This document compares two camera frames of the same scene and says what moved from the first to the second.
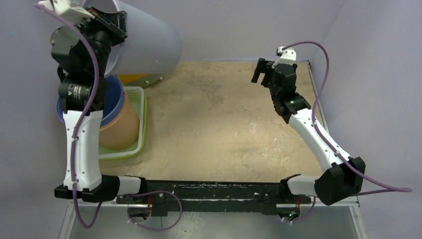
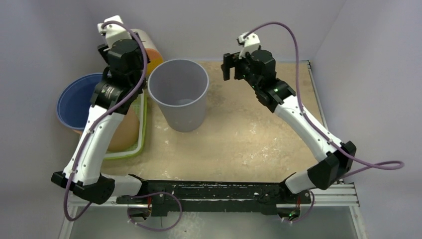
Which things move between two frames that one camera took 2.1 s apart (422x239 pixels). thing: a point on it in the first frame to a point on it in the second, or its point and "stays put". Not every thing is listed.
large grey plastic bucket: x=151 y=46 to x=180 y=86
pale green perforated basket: x=138 y=95 stays put
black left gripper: x=113 y=22 to x=103 y=48
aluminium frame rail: x=219 y=204 stays put
